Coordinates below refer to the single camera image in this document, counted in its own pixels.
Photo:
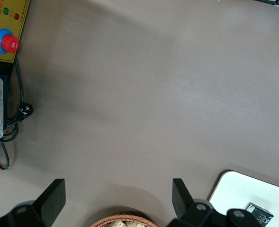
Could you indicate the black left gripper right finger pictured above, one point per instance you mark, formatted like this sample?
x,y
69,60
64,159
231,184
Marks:
x,y
184,203

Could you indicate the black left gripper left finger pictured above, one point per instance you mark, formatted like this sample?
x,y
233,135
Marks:
x,y
51,201

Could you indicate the beige plastic serving tray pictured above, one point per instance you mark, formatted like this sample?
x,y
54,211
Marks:
x,y
248,186

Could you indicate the round brown wicker basket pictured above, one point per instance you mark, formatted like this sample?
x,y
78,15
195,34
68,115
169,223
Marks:
x,y
101,221

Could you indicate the clear wrapped rice cracker pack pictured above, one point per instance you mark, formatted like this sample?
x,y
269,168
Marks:
x,y
134,224
115,224

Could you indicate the small black snack packet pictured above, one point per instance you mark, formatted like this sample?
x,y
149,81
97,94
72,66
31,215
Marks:
x,y
260,214

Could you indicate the yellow emergency stop control box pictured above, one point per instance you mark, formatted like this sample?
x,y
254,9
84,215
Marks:
x,y
9,28

